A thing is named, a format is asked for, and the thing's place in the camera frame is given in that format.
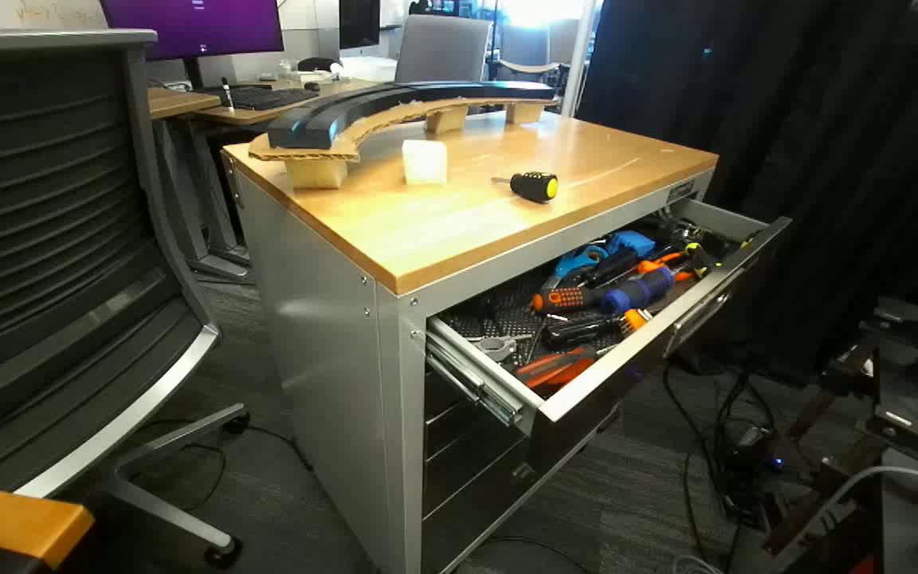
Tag blue handled screwdriver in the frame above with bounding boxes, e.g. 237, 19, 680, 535
596, 264, 682, 320

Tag white translucent plastic cup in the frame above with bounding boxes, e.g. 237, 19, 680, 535
400, 136, 452, 189

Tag orange handled long screwdriver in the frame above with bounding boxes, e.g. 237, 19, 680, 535
526, 245, 697, 316

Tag blue handled pliers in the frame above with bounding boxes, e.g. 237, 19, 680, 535
544, 228, 660, 294

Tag black floor cables bundle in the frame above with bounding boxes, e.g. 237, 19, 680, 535
658, 360, 805, 562

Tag grey background chair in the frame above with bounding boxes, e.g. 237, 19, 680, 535
393, 13, 493, 86

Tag curved black padded bar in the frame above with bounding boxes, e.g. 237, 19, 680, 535
264, 76, 560, 154

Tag black yellow stubby screwdriver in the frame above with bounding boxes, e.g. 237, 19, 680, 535
487, 168, 565, 207

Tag dark mesh office chair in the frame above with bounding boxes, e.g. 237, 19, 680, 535
0, 25, 253, 567

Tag black equipment stand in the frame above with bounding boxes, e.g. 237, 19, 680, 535
764, 294, 918, 574

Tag monitor with purple screen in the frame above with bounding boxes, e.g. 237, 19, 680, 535
100, 0, 288, 65

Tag black curtain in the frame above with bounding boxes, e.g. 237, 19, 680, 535
575, 0, 918, 378

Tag steel tool drawer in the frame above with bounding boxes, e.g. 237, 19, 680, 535
424, 195, 793, 432

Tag steel workbench with wooden top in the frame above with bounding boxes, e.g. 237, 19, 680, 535
221, 107, 723, 574

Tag orange wooden armrest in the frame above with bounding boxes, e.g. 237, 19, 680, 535
0, 480, 100, 574

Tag white cable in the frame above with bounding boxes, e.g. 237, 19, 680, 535
793, 460, 918, 535

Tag black keyboard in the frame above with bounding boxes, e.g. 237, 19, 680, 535
224, 82, 321, 112

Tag orange black handled tool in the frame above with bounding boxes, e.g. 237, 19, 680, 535
512, 348, 604, 391

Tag curved wooden stand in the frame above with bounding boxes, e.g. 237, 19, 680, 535
244, 92, 558, 195

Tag dark computer monitor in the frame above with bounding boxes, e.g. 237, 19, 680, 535
335, 0, 382, 50

